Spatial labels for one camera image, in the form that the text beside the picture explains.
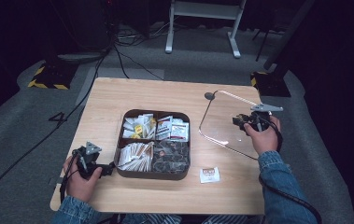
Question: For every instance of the pile of dark packets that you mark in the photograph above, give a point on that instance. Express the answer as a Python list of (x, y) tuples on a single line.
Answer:
[(171, 157)]

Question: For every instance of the grey round stand base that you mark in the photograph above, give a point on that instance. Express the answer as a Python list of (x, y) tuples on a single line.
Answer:
[(81, 57)]

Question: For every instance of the transparent tray lid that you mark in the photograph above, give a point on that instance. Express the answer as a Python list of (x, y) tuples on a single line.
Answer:
[(224, 124)]

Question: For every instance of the person's left hand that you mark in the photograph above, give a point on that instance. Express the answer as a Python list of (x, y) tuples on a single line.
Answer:
[(82, 186)]

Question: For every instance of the black yellow striped base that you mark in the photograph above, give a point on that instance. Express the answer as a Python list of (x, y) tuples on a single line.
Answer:
[(51, 77)]

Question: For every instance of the pile of white yellow packets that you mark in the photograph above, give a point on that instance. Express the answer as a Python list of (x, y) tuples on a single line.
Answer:
[(138, 126)]

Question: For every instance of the brown compartment tray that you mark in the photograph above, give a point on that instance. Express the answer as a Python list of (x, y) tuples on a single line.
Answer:
[(154, 175)]

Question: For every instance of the black stand base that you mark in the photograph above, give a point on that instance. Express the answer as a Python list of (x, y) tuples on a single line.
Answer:
[(271, 84)]

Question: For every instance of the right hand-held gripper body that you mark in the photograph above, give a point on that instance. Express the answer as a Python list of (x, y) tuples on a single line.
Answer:
[(258, 119)]

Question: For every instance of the pile of white brown stick packets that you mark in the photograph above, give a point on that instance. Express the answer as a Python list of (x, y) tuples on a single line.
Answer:
[(135, 157)]

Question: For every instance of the person's striped trouser legs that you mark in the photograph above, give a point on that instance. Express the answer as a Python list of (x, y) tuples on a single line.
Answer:
[(165, 219)]

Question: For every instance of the person's right hand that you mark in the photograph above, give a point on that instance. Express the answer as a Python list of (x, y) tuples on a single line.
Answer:
[(265, 140)]

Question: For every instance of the white metal stand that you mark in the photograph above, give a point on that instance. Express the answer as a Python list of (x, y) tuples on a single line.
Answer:
[(202, 9)]

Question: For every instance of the pile of white red packets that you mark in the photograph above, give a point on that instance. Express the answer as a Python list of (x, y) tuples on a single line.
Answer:
[(173, 129)]

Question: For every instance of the black slanted pole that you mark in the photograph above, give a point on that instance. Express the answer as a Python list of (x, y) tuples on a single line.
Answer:
[(286, 34)]

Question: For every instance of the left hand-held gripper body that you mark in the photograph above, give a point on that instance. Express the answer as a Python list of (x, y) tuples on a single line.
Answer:
[(87, 160)]

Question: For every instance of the single white red sachet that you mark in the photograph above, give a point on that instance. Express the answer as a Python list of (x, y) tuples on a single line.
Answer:
[(209, 175)]

